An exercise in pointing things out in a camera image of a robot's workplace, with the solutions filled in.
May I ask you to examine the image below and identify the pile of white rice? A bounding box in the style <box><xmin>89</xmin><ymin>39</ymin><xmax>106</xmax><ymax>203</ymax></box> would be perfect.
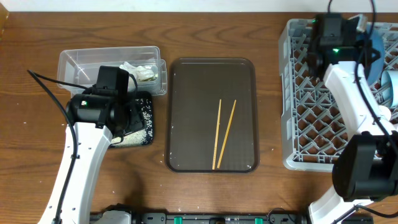
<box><xmin>110</xmin><ymin>96</ymin><xmax>154</xmax><ymax>147</ymax></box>

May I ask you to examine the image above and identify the white paper napkin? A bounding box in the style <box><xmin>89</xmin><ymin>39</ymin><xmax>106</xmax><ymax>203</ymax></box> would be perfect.
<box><xmin>119</xmin><ymin>62</ymin><xmax>158</xmax><ymax>82</ymax></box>

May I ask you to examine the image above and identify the dark blue round plate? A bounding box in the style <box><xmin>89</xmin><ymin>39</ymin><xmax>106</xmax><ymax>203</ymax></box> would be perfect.
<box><xmin>359</xmin><ymin>29</ymin><xmax>385</xmax><ymax>85</ymax></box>

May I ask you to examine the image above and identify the white cup green inside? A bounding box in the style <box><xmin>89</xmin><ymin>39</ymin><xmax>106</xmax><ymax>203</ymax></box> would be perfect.
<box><xmin>379</xmin><ymin>105</ymin><xmax>392</xmax><ymax>121</ymax></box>

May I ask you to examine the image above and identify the light blue small bowl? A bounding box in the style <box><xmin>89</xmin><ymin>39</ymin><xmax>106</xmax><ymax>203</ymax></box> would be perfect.
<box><xmin>381</xmin><ymin>70</ymin><xmax>397</xmax><ymax>108</ymax></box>

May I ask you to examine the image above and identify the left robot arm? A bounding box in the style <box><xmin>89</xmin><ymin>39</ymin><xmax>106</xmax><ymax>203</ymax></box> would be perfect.
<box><xmin>40</xmin><ymin>66</ymin><xmax>131</xmax><ymax>223</ymax></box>

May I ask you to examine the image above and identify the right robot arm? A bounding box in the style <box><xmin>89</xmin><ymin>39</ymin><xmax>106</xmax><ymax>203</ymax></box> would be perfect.
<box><xmin>307</xmin><ymin>13</ymin><xmax>397</xmax><ymax>223</ymax></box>

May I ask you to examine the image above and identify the grey plastic dishwasher rack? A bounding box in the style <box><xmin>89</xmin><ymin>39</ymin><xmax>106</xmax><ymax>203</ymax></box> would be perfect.
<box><xmin>279</xmin><ymin>19</ymin><xmax>397</xmax><ymax>172</ymax></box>

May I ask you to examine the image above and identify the brown plastic serving tray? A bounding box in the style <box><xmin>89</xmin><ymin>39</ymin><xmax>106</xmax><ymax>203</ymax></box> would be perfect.
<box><xmin>165</xmin><ymin>58</ymin><xmax>260</xmax><ymax>174</ymax></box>

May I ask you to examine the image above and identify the left wooden chopstick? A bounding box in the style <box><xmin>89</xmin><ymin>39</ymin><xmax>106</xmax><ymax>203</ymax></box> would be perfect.
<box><xmin>212</xmin><ymin>99</ymin><xmax>222</xmax><ymax>170</ymax></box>

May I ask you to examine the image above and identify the wooden chopstick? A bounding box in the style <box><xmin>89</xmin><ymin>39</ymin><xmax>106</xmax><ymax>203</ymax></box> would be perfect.
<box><xmin>217</xmin><ymin>100</ymin><xmax>237</xmax><ymax>169</ymax></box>
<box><xmin>212</xmin><ymin>99</ymin><xmax>222</xmax><ymax>170</ymax></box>

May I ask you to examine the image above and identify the right wooden chopstick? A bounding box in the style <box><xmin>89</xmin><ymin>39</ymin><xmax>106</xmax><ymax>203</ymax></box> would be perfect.
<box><xmin>217</xmin><ymin>100</ymin><xmax>237</xmax><ymax>169</ymax></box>

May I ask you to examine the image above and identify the black plastic tray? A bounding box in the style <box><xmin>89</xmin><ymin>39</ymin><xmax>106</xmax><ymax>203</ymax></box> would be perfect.
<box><xmin>110</xmin><ymin>91</ymin><xmax>154</xmax><ymax>148</ymax></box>

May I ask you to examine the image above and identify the clear plastic bin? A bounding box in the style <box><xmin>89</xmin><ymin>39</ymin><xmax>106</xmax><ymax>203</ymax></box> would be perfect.
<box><xmin>57</xmin><ymin>46</ymin><xmax>167</xmax><ymax>96</ymax></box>

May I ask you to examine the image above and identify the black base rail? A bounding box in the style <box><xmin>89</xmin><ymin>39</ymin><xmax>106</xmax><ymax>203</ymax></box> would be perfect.
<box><xmin>90</xmin><ymin>203</ymin><xmax>374</xmax><ymax>224</ymax></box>

